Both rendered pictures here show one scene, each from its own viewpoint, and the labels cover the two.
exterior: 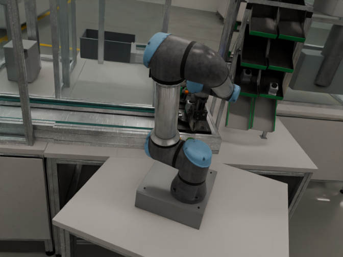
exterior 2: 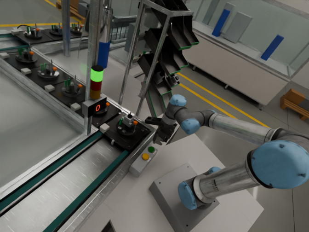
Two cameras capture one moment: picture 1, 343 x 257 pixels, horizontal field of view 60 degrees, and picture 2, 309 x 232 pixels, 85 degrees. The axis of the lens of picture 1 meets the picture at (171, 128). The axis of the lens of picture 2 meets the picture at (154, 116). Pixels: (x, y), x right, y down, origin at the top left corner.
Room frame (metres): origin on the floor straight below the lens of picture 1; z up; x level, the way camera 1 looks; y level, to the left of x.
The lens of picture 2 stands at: (1.07, 0.55, 1.80)
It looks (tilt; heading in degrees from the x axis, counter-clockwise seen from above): 40 degrees down; 296
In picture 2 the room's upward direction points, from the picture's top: 23 degrees clockwise
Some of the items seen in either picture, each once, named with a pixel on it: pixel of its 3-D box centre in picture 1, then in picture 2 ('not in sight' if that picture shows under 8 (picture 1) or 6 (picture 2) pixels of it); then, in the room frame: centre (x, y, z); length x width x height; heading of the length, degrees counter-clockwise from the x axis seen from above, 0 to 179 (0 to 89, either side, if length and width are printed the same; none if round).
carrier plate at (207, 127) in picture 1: (187, 120); (125, 130); (1.53, -0.09, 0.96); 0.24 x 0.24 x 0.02; 10
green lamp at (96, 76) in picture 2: not in sight; (96, 73); (1.61, 0.12, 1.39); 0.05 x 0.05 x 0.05
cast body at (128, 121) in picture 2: (190, 105); (127, 118); (1.54, -0.08, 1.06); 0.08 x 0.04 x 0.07; 10
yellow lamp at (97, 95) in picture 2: not in sight; (94, 92); (1.61, 0.12, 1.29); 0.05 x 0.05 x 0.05
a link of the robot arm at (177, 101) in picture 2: not in sight; (175, 107); (1.30, -0.11, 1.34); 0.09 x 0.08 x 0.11; 159
